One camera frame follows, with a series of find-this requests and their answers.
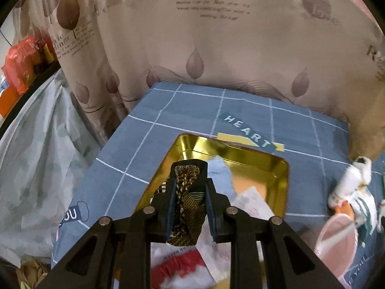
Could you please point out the orange rubber toy animal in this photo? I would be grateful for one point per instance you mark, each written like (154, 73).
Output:
(345, 208)

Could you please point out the white spoon in mug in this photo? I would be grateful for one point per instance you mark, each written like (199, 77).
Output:
(327, 244)

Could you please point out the orange plastic bag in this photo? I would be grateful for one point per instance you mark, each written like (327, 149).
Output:
(26, 60)

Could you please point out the white fluffy sock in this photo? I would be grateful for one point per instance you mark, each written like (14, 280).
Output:
(357, 175)

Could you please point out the pale green plastic sheet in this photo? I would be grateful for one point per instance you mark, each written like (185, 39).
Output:
(45, 153)

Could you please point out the teal white printed cloth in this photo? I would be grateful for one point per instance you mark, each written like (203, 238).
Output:
(365, 213)

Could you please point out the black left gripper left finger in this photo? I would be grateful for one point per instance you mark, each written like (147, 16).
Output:
(91, 262)

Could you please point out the brown kraft paper bag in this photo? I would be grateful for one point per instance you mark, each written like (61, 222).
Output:
(367, 134)

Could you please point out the gold red tin box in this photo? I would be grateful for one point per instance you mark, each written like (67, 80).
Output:
(268, 173)

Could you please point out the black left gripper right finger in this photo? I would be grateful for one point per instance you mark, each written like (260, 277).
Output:
(264, 253)

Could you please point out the beige leaf print curtain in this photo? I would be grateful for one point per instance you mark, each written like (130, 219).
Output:
(327, 55)

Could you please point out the white paper card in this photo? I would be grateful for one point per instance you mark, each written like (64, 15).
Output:
(217, 256)

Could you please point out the light blue terry towel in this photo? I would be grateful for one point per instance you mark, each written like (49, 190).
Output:
(221, 176)

